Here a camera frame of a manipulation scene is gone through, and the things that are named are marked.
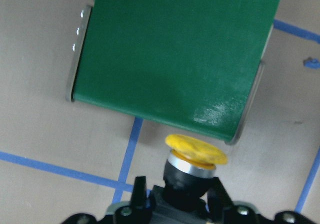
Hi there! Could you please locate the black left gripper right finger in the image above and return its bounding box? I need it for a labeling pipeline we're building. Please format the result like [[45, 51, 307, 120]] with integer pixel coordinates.
[[207, 177, 234, 220]]

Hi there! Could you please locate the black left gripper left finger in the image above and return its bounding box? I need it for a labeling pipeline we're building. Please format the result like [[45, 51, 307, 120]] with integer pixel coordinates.
[[130, 176, 148, 220]]

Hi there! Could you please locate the yellow push button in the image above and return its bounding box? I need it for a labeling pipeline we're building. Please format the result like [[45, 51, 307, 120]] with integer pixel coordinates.
[[149, 133, 230, 221]]

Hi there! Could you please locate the green conveyor belt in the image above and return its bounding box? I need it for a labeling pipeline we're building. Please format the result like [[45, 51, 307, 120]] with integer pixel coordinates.
[[66, 0, 280, 145]]

